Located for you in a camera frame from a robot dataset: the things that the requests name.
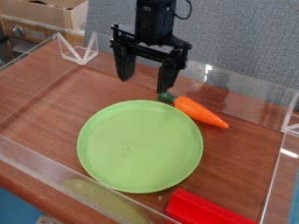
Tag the orange toy carrot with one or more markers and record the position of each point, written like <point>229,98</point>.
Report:
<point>193,109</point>

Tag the green plastic plate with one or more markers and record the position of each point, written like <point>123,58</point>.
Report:
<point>139,146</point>

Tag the clear acrylic tray walls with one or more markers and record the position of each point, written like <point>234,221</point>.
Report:
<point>59,84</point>

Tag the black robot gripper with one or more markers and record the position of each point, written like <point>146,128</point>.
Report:
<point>151,40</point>

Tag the cardboard box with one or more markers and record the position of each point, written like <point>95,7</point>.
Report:
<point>62,13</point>

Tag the red plastic block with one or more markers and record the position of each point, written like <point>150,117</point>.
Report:
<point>191,209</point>

